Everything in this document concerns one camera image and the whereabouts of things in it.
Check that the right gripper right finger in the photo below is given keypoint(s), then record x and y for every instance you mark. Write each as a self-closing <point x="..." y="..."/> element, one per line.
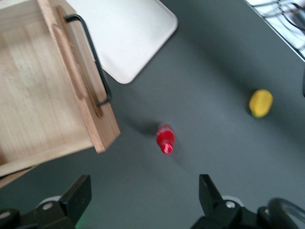
<point x="214" y="207"/>

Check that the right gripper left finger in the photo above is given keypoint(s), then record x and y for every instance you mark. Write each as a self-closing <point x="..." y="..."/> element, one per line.
<point x="74" y="200"/>

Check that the wooden drawer cabinet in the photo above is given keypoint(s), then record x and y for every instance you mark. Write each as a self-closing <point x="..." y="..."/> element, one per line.
<point x="14" y="177"/>

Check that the red cola bottle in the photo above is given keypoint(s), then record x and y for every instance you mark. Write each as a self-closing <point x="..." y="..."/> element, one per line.
<point x="165" y="138"/>

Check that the yellow toy lemon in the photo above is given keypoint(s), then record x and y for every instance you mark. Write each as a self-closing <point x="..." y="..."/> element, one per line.
<point x="261" y="103"/>

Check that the beige plastic tray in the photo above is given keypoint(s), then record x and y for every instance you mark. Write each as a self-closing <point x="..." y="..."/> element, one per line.
<point x="128" y="35"/>

